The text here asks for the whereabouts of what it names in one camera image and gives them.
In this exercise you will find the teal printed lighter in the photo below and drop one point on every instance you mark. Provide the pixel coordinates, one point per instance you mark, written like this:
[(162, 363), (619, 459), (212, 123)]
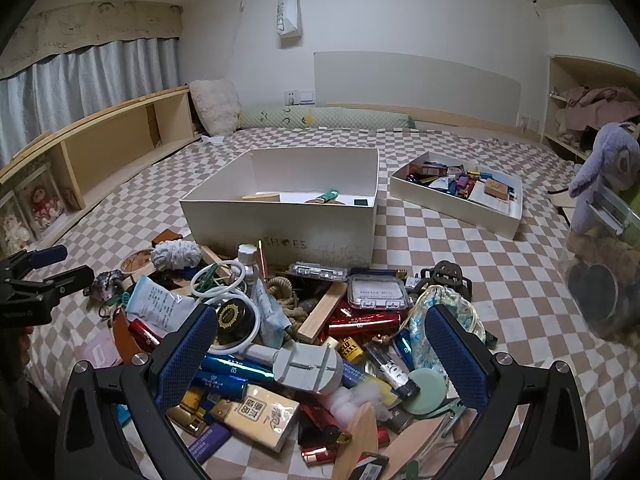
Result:
[(327, 195)]

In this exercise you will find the white blue narrow sachet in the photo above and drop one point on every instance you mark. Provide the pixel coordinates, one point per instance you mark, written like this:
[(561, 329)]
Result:
[(270, 317)]

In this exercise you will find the mint green round compact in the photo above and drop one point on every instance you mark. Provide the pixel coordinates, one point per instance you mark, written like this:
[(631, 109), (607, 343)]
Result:
[(427, 390)]

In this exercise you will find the dark green clothes peg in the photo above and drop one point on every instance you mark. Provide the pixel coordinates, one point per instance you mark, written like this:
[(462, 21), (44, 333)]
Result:
[(411, 471), (452, 412)]

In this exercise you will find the long wooden bedside shelf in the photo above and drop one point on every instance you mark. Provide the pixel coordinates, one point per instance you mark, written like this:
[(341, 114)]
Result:
[(115, 130)]

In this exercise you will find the black hair claw clip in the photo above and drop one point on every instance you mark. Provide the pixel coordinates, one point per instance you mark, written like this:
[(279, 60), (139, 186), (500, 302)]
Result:
[(445, 272)]

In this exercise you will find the brown flat disc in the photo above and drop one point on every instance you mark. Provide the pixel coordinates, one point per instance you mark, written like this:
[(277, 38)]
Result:
[(342, 204)]

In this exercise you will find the white wall socket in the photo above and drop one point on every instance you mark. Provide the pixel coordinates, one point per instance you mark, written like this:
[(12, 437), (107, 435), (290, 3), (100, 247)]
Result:
[(528, 122)]

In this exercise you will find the red lighter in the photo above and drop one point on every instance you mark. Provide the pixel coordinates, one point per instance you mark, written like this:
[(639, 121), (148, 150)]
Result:
[(320, 456)]

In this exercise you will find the white grey knitted bundle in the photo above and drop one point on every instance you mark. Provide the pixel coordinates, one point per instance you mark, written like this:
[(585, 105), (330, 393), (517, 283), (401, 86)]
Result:
[(175, 255)]

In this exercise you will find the black lighter gold cap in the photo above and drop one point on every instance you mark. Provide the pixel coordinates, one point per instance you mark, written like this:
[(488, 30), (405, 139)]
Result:
[(320, 425)]

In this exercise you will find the shallow white box lid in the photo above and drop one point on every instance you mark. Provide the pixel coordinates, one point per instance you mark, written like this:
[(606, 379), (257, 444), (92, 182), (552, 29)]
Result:
[(450, 206)]

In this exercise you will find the long green bolster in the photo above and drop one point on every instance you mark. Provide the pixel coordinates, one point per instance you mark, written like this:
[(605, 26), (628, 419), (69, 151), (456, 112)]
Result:
[(350, 117)]

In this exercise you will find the white fluffy pillow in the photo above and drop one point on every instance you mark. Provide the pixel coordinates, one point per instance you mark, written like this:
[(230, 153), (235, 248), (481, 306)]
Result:
[(215, 107)]

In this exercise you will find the black round gold-print tin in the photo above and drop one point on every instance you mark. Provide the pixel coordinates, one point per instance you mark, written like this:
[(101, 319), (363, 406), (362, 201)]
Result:
[(234, 317)]

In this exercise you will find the hanging white paper bag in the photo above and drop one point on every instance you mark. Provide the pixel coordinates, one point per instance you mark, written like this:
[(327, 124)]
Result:
[(288, 15)]

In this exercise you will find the clear plastic storage bin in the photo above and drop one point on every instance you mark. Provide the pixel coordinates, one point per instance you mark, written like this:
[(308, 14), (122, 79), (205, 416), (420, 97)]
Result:
[(600, 285)]

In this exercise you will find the clear case white label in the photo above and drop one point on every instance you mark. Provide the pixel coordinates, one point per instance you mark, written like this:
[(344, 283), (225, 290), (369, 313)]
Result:
[(377, 294)]

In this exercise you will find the purple plush toy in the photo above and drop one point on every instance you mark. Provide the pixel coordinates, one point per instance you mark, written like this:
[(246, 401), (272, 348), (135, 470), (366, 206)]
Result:
[(610, 160)]

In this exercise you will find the brown leather wallet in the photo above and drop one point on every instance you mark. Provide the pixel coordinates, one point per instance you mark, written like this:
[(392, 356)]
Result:
[(167, 237)]

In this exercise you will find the pale blue printed sachet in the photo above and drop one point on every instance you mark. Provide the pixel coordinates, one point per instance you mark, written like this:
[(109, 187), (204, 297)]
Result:
[(157, 305)]

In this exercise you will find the white wall switch plate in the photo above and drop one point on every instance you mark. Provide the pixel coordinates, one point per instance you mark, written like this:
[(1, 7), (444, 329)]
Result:
[(300, 97)]

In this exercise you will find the blue yellow printed pack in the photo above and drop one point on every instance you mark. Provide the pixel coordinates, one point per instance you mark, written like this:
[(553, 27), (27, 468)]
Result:
[(357, 369)]

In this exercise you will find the white headboard panel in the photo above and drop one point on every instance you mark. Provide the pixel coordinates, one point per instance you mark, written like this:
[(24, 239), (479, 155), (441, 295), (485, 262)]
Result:
[(415, 85)]

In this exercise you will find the beige curtain valance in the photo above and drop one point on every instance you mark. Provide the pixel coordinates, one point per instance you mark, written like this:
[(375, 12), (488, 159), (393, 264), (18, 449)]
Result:
[(90, 25)]

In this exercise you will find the curved pale wooden piece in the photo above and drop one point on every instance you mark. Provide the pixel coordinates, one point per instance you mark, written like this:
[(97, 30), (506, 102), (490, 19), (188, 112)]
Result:
[(410, 445)]

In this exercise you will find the crumpled white paper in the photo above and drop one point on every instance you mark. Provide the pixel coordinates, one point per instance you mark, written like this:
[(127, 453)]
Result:
[(212, 139)]

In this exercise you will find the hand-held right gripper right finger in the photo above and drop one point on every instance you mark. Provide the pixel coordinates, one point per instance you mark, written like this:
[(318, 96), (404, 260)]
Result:
[(460, 355)]

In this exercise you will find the blue white tube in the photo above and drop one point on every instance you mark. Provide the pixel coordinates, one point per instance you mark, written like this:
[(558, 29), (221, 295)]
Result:
[(404, 347)]

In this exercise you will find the heap of colourful lighters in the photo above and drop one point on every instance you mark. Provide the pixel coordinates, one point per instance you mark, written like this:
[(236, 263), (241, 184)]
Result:
[(450, 185)]

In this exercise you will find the cardboard pieces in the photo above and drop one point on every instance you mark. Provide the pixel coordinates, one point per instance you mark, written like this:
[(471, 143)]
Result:
[(562, 200)]

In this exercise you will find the purple lighter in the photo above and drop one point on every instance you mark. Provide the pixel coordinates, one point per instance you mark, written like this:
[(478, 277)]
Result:
[(210, 442)]

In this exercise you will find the red metallic printed tube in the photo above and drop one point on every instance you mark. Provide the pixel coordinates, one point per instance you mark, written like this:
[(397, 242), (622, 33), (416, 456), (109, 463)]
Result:
[(360, 325)]

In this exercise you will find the large white shoe box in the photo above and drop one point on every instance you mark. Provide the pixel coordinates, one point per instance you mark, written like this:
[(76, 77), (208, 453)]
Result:
[(225, 230)]

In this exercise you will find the bag of white cotton balls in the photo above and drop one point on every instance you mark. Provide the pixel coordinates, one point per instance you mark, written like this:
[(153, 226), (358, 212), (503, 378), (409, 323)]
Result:
[(345, 397)]

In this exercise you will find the grey slotted plastic holder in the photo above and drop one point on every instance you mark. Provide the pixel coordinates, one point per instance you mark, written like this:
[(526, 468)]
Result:
[(310, 367)]

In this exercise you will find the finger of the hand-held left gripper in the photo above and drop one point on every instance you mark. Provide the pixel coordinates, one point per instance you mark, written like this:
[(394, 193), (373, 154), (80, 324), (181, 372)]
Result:
[(65, 282), (45, 256)]

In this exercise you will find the black silver printed lighter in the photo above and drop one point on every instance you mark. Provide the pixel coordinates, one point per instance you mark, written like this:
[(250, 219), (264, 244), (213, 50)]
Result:
[(395, 372)]

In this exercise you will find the small wooden block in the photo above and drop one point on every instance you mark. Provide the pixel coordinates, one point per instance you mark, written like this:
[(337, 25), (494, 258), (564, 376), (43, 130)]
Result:
[(495, 188)]

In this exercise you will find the pink card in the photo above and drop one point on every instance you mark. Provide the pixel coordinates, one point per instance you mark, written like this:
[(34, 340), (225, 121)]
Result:
[(97, 355)]

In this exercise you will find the grey curtain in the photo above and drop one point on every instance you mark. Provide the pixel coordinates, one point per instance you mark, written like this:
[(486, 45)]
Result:
[(75, 90)]

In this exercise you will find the black barcode box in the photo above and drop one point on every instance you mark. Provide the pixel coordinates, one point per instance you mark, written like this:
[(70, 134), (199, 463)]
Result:
[(370, 469)]

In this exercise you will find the heap of clothes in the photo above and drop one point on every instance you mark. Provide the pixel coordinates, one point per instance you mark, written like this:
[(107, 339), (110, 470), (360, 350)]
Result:
[(600, 102)]

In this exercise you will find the cream tissue pack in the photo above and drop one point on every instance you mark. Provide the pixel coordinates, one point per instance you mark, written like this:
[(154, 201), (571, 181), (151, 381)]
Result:
[(260, 415)]

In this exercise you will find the yellow black lighter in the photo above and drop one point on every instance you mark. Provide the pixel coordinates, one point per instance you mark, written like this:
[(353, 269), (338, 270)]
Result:
[(351, 349)]

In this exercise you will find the framed plush pictures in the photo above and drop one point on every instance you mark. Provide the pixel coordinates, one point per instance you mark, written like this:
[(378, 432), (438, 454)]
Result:
[(40, 205)]

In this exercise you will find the pointed wooden board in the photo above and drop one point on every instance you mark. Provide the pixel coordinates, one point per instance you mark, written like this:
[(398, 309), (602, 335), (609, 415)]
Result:
[(357, 440)]

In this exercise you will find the tall wooden open shelf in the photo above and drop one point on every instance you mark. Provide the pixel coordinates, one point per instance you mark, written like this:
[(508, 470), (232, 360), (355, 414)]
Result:
[(549, 110)]

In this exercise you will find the brown leather piece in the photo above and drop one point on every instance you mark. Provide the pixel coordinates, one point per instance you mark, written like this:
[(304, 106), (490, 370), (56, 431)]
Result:
[(125, 340)]

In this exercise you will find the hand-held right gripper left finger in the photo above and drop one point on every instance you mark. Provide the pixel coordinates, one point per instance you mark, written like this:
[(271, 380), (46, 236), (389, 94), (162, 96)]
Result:
[(185, 355)]

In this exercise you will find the blue metallic tube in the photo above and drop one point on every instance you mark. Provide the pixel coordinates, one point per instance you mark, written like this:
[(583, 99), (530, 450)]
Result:
[(220, 384), (235, 366)]

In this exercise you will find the wooden bar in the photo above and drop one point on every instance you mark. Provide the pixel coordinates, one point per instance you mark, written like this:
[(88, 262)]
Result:
[(322, 312)]

